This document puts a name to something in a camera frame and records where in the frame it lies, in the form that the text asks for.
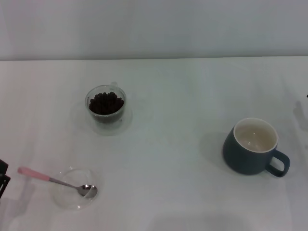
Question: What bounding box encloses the coffee bean pile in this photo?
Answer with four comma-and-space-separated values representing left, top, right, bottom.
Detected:
89, 91, 125, 116

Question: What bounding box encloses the dark blue ceramic mug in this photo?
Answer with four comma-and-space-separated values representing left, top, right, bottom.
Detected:
222, 117, 291, 178

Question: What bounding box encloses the small clear glass dish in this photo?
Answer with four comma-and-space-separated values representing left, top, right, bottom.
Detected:
49, 166, 102, 212

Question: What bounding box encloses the clear glass cup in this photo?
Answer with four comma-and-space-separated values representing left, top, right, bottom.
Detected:
84, 81, 127, 125

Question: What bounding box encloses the pink handled metal spoon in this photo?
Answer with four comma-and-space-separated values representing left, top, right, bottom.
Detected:
17, 166, 98, 199

